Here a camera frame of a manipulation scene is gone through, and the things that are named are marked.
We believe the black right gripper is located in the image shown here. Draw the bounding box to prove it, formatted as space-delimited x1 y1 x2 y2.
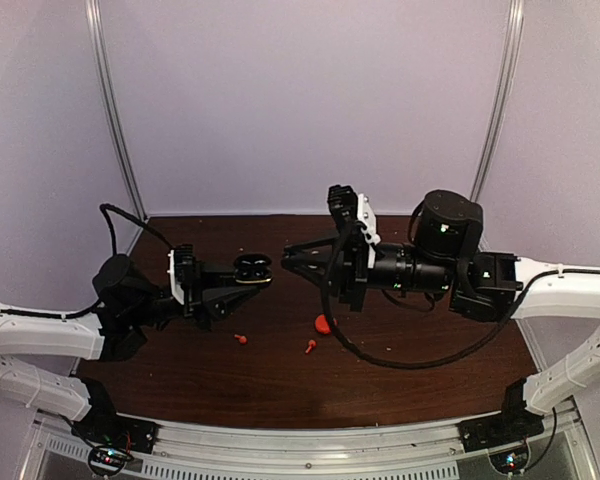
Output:
280 226 456 314

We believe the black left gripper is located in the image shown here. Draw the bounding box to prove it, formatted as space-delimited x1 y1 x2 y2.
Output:
127 256 259 333

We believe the black charging case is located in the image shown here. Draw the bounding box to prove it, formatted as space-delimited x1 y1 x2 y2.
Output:
233 253 273 286

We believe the orange earbud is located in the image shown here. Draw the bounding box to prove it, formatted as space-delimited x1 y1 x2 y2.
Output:
234 334 248 345
305 339 317 354

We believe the red round charging case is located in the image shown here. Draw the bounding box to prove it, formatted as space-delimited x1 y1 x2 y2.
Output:
314 314 332 335

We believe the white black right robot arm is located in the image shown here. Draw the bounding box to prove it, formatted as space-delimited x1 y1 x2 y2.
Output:
281 185 600 445

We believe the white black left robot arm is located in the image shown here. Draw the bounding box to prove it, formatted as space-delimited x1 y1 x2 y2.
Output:
0 249 273 444

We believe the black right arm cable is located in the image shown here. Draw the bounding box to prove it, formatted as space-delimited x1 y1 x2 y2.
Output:
319 224 526 370

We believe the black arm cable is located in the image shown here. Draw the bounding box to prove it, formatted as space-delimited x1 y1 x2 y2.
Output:
64 202 181 321
319 224 526 370

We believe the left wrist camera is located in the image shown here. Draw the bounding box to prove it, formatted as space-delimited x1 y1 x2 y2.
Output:
167 244 195 307

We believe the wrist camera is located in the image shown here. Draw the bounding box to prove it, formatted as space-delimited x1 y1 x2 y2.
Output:
327 184 381 270
167 244 195 307

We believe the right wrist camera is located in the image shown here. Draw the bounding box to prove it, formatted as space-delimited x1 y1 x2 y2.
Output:
327 184 381 270

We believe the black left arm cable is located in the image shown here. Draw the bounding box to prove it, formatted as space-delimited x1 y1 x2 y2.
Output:
64 202 181 321

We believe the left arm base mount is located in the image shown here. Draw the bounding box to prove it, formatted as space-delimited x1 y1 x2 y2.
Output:
63 414 158 478

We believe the aluminium front rail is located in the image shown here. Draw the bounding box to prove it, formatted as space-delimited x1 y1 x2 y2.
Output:
29 394 600 480

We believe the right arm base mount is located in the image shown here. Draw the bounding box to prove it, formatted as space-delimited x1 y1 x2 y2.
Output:
458 411 544 477

